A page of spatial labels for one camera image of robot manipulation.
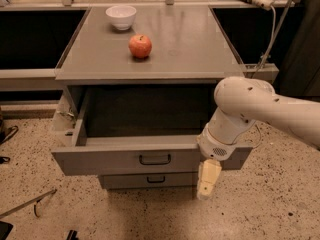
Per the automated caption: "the grey drawer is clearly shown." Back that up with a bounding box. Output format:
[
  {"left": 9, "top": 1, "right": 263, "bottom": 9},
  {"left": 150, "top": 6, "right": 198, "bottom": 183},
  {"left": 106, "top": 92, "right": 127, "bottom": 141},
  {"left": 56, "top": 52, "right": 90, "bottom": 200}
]
[
  {"left": 99, "top": 172, "right": 198, "bottom": 190},
  {"left": 51, "top": 85, "right": 254, "bottom": 177}
]

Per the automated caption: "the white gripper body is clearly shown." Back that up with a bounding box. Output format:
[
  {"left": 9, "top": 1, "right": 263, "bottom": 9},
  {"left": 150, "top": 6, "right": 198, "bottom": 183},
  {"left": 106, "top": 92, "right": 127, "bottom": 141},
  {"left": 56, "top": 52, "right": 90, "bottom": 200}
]
[{"left": 197, "top": 125, "right": 240, "bottom": 161}]

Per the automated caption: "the clear plastic sheet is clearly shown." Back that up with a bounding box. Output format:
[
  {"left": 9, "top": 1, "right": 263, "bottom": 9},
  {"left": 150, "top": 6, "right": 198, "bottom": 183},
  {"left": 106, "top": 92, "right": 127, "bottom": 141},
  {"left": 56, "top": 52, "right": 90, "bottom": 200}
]
[{"left": 51, "top": 96, "right": 76, "bottom": 146}]

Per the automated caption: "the grey drawer cabinet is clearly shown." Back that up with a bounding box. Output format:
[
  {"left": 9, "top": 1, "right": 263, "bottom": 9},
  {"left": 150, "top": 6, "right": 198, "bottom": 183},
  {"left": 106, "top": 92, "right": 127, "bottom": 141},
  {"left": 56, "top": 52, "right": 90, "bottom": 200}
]
[{"left": 54, "top": 5, "right": 246, "bottom": 191}]

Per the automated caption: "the metal rod on floor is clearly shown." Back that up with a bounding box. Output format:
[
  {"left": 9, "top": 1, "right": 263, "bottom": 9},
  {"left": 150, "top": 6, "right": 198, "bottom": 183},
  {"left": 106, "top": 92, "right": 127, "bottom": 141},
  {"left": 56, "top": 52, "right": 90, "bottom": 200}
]
[{"left": 0, "top": 189, "right": 57, "bottom": 219}]

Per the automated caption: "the black object bottom edge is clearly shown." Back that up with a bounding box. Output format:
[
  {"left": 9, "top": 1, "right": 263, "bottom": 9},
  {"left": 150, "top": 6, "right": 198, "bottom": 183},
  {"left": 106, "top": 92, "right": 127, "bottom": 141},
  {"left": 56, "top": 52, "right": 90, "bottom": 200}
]
[{"left": 66, "top": 230, "right": 78, "bottom": 240}]

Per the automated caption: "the grey metal rail frame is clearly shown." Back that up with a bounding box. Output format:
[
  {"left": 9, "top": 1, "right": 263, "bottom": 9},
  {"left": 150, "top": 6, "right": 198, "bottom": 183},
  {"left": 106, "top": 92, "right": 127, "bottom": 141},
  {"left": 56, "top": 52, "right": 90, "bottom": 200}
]
[{"left": 0, "top": 63, "right": 279, "bottom": 92}]

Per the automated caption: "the white bowl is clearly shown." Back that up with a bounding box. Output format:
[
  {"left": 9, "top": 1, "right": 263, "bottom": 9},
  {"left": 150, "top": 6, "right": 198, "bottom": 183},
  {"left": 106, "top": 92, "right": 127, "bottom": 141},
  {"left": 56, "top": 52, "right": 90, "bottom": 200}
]
[{"left": 105, "top": 5, "right": 137, "bottom": 30}]

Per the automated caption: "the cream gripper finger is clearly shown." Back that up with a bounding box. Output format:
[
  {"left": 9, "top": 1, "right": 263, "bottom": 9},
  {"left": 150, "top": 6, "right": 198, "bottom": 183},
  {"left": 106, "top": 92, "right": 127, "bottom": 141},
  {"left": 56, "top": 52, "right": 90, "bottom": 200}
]
[{"left": 197, "top": 159, "right": 222, "bottom": 200}]

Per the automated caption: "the white power cable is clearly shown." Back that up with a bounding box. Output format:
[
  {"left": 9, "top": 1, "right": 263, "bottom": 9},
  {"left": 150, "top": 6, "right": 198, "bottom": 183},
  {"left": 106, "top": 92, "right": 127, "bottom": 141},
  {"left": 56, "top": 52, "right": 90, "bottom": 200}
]
[{"left": 249, "top": 5, "right": 278, "bottom": 150}]

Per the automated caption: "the grey bottom drawer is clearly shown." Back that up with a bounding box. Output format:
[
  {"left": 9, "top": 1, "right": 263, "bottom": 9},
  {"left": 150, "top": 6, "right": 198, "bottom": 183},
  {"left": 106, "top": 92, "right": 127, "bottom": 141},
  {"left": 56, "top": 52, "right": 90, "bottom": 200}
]
[{"left": 99, "top": 172, "right": 198, "bottom": 190}]

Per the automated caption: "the red apple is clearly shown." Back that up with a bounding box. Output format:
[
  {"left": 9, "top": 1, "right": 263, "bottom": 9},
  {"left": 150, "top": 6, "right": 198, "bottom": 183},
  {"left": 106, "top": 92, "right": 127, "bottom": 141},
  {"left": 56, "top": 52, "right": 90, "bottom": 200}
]
[{"left": 128, "top": 34, "right": 152, "bottom": 59}]

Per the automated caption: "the grey top drawer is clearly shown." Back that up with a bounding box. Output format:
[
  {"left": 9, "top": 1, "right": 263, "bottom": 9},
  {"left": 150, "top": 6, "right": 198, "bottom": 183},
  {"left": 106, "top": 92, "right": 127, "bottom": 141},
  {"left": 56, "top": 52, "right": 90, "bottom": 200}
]
[{"left": 51, "top": 85, "right": 254, "bottom": 177}]

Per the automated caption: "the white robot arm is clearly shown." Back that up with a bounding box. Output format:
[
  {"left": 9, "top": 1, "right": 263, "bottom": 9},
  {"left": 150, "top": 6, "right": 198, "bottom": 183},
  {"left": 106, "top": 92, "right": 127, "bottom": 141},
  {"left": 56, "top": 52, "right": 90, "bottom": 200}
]
[{"left": 197, "top": 76, "right": 320, "bottom": 200}]

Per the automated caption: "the black cable on floor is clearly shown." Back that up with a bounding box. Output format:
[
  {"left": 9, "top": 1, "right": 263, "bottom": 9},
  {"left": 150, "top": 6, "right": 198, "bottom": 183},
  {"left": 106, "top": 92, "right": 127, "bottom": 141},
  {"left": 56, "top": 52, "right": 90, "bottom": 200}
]
[{"left": 0, "top": 125, "right": 19, "bottom": 165}]

